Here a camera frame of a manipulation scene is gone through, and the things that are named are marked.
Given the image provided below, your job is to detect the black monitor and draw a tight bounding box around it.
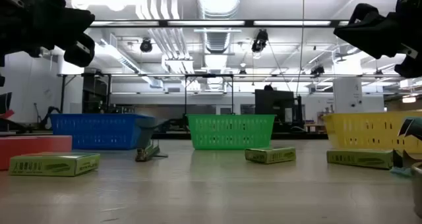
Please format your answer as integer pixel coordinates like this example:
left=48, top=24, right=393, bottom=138
left=0, top=92, right=13, bottom=115

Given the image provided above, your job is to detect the thin hanging cable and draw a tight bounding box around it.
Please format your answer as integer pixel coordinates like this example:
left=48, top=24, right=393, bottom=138
left=295, top=0, right=306, bottom=96

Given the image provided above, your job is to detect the yellow plastic basket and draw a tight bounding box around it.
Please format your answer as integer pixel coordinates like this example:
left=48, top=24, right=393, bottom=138
left=322, top=111, right=422, bottom=154

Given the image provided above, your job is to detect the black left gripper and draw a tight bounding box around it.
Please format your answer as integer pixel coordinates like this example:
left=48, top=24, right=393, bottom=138
left=19, top=0, right=96, bottom=69

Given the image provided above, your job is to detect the white pillar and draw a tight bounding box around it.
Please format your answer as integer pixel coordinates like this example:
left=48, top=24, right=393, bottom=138
left=332, top=77, right=363, bottom=114

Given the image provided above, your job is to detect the black shelving rack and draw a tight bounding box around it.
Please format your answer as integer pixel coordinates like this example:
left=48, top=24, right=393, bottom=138
left=59, top=72, right=113, bottom=115

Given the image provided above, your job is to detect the red box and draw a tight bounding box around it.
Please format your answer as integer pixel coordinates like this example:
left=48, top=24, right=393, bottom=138
left=0, top=134, right=73, bottom=171

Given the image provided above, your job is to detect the green staple box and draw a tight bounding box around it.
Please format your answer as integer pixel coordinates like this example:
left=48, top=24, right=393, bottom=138
left=244, top=146, right=297, bottom=165
left=326, top=148, right=395, bottom=170
left=9, top=151, right=101, bottom=177

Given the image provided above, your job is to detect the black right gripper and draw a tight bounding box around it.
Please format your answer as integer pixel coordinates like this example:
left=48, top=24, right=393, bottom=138
left=333, top=0, right=422, bottom=79

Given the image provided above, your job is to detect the grey green stapler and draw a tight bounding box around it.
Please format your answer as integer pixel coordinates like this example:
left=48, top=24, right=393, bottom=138
left=134, top=118, right=169, bottom=163

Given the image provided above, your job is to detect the blue plastic basket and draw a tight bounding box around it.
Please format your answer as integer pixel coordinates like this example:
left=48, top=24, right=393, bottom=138
left=49, top=113, right=156, bottom=151

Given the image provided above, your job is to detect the green plastic basket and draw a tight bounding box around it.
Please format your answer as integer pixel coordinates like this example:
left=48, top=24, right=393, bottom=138
left=186, top=114, right=276, bottom=151

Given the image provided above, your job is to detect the black overhead beam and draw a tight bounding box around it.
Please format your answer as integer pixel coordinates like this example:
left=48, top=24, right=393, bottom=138
left=88, top=18, right=350, bottom=28

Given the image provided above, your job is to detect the metal tin can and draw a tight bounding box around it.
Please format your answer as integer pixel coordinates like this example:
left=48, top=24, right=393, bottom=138
left=411, top=162, right=422, bottom=218

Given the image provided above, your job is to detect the black cabinet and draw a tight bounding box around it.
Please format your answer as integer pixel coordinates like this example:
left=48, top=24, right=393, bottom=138
left=255, top=88, right=304, bottom=123

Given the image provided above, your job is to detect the black ceiling spotlight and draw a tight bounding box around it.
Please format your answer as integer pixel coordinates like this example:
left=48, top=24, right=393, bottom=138
left=139, top=38, right=154, bottom=53
left=251, top=29, right=269, bottom=53
left=309, top=65, right=326, bottom=77

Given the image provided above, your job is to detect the silver ventilation duct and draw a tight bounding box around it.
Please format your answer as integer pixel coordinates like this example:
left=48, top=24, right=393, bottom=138
left=196, top=0, right=243, bottom=55

